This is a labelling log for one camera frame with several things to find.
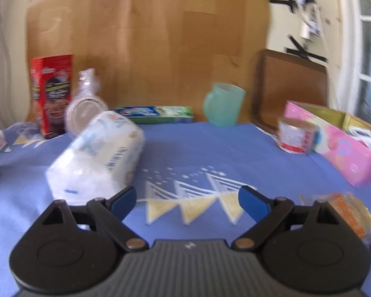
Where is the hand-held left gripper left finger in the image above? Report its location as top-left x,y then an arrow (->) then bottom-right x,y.
42,186 -> 150,252

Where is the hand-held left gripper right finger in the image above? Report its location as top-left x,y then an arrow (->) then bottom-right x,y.
231,185 -> 341,252

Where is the white tissue pack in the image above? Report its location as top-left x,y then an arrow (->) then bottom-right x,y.
45,111 -> 146,206

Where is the pink cardboard box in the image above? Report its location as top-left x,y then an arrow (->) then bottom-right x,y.
283,100 -> 371,188

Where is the red and white can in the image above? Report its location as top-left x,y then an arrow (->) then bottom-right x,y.
277,117 -> 324,156

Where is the blue patterned tablecloth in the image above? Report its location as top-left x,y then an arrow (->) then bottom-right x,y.
0,121 -> 371,297

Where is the green and blue carton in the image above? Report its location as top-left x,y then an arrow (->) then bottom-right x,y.
114,105 -> 195,124

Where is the orange snack packet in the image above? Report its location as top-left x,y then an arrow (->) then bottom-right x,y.
300,192 -> 371,246

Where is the clear bag of plastic lids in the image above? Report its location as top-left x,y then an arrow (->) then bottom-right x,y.
65,68 -> 109,140

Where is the teal plastic cup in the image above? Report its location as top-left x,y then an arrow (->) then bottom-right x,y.
203,82 -> 247,127

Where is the brown wooden board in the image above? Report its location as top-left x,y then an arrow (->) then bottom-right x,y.
252,49 -> 330,135

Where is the crumpled clear plastic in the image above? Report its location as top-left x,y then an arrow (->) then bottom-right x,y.
0,122 -> 41,154

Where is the red carton box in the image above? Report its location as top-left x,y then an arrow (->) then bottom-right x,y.
30,54 -> 74,140

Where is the white fabric bundle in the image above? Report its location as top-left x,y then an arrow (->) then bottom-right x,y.
349,126 -> 371,153

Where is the black tape strip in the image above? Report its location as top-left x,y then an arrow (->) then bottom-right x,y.
267,0 -> 298,13
285,47 -> 329,63
288,35 -> 310,54

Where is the large wooden panel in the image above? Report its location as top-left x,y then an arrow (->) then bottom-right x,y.
24,0 -> 273,125

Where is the white window frame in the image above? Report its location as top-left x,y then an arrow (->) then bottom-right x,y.
335,0 -> 371,125

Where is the white wall adapter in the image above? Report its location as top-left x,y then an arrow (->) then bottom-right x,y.
299,5 -> 324,41

